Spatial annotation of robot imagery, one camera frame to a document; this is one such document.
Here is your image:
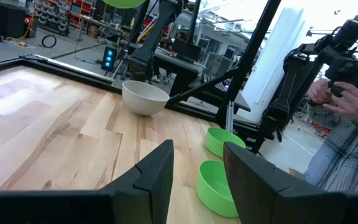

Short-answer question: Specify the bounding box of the person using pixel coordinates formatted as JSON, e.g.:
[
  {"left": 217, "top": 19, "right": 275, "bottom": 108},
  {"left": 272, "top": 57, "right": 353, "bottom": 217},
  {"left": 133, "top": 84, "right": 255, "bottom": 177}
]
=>
[{"left": 303, "top": 63, "right": 358, "bottom": 192}]

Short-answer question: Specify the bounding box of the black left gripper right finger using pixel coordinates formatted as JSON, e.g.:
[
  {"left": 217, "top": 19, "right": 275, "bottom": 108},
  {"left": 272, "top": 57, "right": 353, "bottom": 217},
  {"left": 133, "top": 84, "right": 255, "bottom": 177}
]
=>
[{"left": 223, "top": 141, "right": 358, "bottom": 224}]

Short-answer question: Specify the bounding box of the person's hand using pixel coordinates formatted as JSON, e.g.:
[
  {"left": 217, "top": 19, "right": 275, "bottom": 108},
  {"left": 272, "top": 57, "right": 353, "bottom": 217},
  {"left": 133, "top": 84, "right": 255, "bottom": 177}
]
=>
[
  {"left": 307, "top": 78, "right": 334, "bottom": 106},
  {"left": 323, "top": 81, "right": 358, "bottom": 122}
]

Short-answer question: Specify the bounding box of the black cable coil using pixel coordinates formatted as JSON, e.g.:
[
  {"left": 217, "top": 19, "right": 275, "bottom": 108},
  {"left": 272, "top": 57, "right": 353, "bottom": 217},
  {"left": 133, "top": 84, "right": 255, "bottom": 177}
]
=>
[{"left": 40, "top": 34, "right": 57, "bottom": 49}]

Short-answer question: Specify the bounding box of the black box with indicator lights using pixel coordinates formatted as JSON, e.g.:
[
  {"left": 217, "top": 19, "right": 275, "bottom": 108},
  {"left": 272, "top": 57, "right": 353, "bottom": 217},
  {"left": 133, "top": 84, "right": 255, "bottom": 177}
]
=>
[{"left": 100, "top": 46, "right": 117, "bottom": 72}]

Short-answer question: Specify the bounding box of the black computer tower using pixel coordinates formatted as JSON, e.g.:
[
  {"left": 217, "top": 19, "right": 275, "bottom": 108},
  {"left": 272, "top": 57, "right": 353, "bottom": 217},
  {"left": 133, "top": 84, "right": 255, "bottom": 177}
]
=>
[{"left": 0, "top": 2, "right": 37, "bottom": 40}]

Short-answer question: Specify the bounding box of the white ribbed bowl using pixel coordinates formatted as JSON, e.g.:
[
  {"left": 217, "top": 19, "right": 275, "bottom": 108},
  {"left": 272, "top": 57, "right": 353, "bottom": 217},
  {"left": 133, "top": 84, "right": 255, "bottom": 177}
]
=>
[{"left": 121, "top": 80, "right": 170, "bottom": 117}]

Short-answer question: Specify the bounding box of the small green plastic bowl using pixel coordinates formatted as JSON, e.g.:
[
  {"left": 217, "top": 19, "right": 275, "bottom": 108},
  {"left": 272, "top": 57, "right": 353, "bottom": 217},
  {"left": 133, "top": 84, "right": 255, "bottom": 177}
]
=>
[
  {"left": 196, "top": 159, "right": 239, "bottom": 218},
  {"left": 205, "top": 126, "right": 247, "bottom": 159}
]

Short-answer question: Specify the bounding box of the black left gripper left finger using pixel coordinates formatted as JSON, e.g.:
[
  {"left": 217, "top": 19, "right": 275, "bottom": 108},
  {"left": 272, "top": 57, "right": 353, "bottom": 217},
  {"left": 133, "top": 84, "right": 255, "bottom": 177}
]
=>
[{"left": 0, "top": 139, "right": 175, "bottom": 224}]

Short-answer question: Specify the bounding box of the white column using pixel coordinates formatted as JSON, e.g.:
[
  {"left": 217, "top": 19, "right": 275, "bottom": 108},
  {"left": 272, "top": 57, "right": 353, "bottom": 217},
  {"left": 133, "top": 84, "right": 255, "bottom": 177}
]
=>
[{"left": 236, "top": 6, "right": 307, "bottom": 124}]

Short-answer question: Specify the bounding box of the yellow cable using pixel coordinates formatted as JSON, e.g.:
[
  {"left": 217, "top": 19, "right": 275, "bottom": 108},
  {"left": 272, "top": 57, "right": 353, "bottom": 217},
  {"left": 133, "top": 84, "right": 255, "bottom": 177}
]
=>
[{"left": 5, "top": 1, "right": 37, "bottom": 47}]

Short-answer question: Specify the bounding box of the black desk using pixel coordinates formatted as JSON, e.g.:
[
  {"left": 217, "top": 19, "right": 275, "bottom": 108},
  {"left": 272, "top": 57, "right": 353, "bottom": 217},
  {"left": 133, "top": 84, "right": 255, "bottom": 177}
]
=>
[{"left": 152, "top": 51, "right": 252, "bottom": 113}]

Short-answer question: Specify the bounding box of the storage shelf with bins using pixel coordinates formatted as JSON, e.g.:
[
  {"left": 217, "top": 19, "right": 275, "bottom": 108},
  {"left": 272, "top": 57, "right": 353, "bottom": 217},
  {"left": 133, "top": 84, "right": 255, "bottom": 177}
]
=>
[{"left": 34, "top": 0, "right": 71, "bottom": 35}]

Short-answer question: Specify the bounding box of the black aluminium table frame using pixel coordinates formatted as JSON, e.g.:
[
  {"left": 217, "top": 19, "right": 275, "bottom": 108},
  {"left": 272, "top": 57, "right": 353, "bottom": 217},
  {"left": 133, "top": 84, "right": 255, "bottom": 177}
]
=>
[{"left": 0, "top": 0, "right": 282, "bottom": 156}]

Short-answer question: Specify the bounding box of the large green plastic bowl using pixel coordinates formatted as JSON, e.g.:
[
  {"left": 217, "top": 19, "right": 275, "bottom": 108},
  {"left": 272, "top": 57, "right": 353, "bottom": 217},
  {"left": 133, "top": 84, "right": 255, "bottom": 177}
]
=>
[{"left": 101, "top": 0, "right": 148, "bottom": 9}]

